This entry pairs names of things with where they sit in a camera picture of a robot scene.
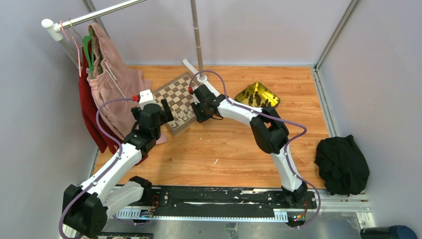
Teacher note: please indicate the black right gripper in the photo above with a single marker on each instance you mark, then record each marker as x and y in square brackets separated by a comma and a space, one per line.
[200, 118]

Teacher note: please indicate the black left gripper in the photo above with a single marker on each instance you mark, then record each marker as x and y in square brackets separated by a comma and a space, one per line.
[165, 116]

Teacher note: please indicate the wooden chess board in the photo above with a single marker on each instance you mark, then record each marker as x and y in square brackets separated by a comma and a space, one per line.
[179, 100]

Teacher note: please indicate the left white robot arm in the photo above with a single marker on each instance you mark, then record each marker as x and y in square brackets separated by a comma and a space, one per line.
[88, 207]

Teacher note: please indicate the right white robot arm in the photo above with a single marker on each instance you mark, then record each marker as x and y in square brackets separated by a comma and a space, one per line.
[270, 133]

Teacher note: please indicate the yellow metal tin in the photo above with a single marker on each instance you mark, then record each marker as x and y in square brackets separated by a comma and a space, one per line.
[257, 95]

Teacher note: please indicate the pink hanging garment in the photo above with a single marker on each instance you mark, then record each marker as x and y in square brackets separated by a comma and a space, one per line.
[111, 79]

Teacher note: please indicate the red hanging garment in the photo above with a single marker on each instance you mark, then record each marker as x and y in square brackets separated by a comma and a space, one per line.
[102, 134]

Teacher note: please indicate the green clothes hanger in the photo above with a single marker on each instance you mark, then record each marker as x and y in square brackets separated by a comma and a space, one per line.
[92, 52]

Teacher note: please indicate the white clothes rack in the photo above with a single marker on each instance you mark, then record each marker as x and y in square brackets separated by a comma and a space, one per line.
[56, 31]

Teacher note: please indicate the black crumpled cloth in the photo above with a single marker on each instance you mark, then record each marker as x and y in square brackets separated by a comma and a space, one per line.
[342, 166]

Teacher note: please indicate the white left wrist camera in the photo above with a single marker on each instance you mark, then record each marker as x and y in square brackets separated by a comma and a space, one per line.
[146, 97]

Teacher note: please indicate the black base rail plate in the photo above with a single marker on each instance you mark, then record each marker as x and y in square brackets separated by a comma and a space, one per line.
[219, 204]

